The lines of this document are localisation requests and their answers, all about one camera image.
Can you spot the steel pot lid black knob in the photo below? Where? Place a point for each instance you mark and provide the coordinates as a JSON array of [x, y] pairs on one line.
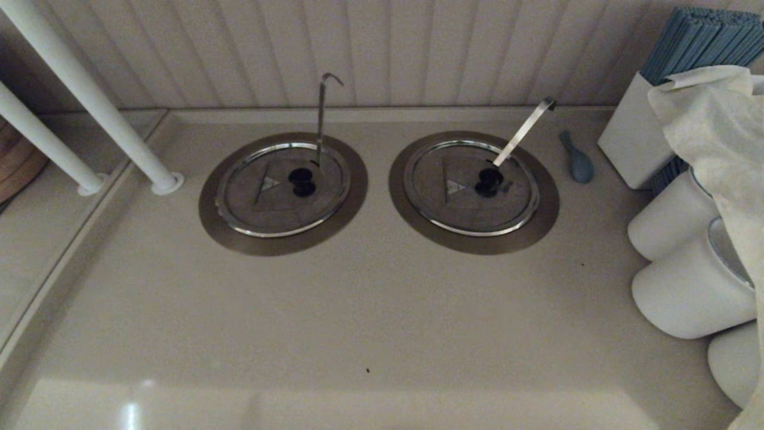
[[262, 203], [441, 209]]

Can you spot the small blue spoon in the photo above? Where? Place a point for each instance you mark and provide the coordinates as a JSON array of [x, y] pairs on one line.
[[580, 167]]

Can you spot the white square holder box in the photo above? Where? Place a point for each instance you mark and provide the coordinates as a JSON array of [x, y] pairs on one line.
[[632, 137]]

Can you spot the white cylindrical container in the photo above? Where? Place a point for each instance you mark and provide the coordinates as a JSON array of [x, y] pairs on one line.
[[686, 286], [668, 221], [737, 364]]

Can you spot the thick white pole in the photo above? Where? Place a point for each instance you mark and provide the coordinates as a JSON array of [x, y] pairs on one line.
[[89, 89], [42, 137]]

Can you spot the white cloth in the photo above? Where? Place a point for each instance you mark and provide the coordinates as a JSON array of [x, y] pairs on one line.
[[716, 119]]

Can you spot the white box of blue sticks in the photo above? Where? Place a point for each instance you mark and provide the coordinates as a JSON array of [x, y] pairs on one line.
[[698, 42]]

